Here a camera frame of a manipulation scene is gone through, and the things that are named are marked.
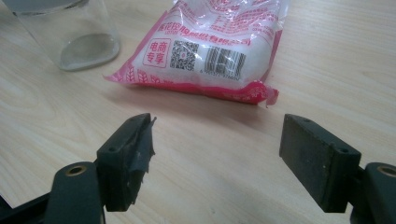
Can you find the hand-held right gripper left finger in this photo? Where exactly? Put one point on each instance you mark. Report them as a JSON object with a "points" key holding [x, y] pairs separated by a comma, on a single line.
{"points": [[120, 168]]}

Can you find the clear jar with white lid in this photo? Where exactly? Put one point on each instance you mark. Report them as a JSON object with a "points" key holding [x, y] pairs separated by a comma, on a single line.
{"points": [[77, 34]]}

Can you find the pink and white plastic bag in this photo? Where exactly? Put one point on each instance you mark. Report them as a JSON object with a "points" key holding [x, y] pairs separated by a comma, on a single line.
{"points": [[199, 62]]}

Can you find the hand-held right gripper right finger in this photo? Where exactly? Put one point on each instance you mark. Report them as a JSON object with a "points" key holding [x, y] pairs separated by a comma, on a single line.
{"points": [[314, 158]]}

